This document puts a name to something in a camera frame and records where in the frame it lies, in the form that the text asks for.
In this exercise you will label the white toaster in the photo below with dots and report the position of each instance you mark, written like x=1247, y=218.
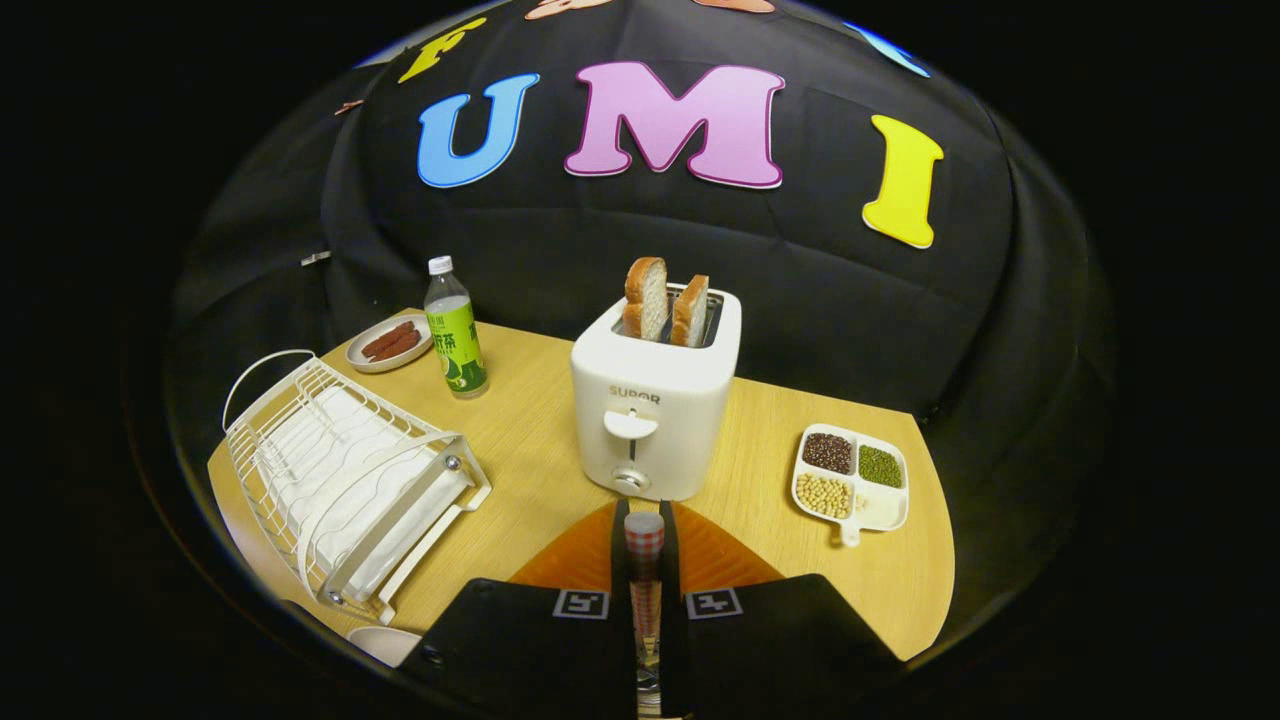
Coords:
x=650, y=430

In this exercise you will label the copper clip on cloth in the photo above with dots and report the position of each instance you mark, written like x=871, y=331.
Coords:
x=349, y=106

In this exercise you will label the white round plate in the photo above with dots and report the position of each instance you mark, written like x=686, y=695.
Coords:
x=385, y=645

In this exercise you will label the small beige plate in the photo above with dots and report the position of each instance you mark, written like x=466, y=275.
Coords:
x=365, y=362

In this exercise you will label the white divided dish with beans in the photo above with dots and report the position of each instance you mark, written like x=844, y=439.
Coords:
x=880, y=505

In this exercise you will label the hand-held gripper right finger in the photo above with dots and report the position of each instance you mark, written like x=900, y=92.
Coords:
x=675, y=650

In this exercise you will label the brown meat piece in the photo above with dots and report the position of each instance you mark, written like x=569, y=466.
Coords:
x=400, y=347
x=388, y=338

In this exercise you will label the white clip on cloth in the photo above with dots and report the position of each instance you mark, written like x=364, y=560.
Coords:
x=315, y=258

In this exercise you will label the green label drink bottle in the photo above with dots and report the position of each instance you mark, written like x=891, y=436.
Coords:
x=458, y=345

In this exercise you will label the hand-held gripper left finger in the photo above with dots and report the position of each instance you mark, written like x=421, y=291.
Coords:
x=618, y=640

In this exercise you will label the toasted bread slice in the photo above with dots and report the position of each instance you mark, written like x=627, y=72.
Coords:
x=690, y=312
x=646, y=295

